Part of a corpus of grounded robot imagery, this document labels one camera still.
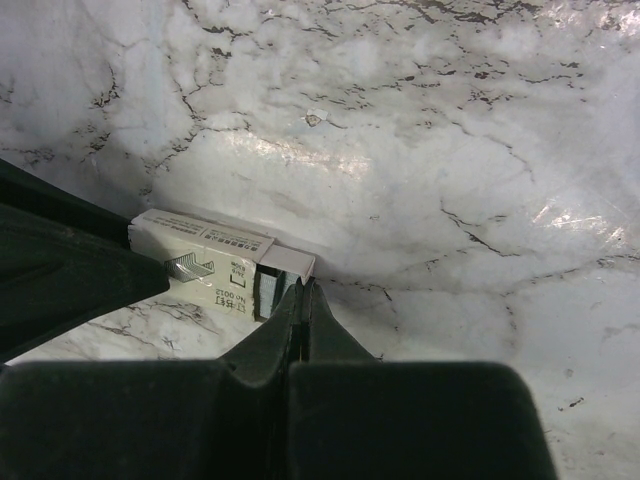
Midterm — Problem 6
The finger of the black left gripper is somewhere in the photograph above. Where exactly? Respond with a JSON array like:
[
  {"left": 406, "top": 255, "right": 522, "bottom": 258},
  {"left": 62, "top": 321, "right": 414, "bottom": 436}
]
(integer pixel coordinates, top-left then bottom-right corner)
[{"left": 1, "top": 162, "right": 169, "bottom": 361}]

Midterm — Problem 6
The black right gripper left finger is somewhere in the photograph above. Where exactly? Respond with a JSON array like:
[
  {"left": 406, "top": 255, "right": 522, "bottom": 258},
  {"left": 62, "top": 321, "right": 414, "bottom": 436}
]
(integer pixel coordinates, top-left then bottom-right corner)
[{"left": 1, "top": 284, "right": 304, "bottom": 479}]

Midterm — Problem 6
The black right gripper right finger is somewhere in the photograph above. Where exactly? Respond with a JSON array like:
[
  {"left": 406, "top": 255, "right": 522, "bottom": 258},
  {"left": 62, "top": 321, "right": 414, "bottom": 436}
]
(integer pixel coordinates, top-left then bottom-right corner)
[{"left": 287, "top": 283, "right": 556, "bottom": 479}]

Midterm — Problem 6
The white staple box sleeve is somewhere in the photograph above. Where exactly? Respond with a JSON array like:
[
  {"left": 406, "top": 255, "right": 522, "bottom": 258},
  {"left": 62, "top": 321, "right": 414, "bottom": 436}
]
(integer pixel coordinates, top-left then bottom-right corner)
[{"left": 127, "top": 208, "right": 279, "bottom": 318}]

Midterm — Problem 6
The staple tray with staples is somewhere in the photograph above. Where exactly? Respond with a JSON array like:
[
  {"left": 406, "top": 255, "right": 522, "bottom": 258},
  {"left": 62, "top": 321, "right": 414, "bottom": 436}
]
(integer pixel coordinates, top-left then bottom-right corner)
[{"left": 254, "top": 245, "right": 316, "bottom": 321}]

